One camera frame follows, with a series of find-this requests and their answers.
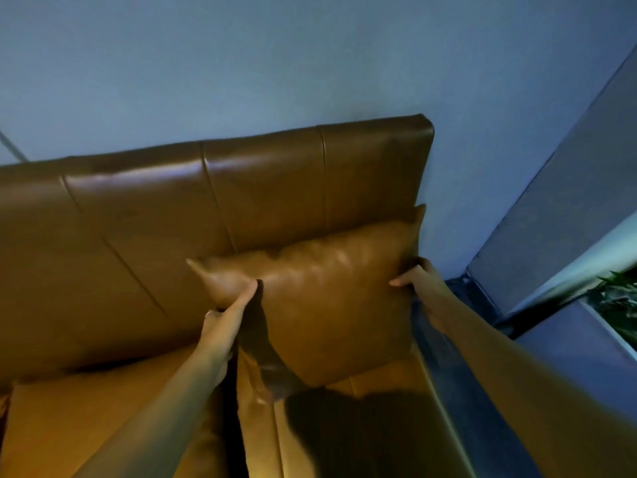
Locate green plant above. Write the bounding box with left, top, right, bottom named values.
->
left=587, top=266, right=637, bottom=350

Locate person's right hand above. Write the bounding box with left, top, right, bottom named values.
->
left=389, top=258, right=455, bottom=336

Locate person's left forearm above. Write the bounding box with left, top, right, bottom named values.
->
left=73, top=346, right=230, bottom=478

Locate brown leather cushion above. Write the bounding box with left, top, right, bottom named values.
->
left=186, top=204, right=427, bottom=405

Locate person's right forearm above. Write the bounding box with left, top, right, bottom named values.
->
left=438, top=292, right=637, bottom=478

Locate brown leather sofa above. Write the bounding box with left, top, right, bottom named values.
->
left=0, top=114, right=479, bottom=478

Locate grey window curtain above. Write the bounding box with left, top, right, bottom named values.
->
left=466, top=44, right=637, bottom=319

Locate person's left hand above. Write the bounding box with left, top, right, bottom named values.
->
left=194, top=279, right=259, bottom=388

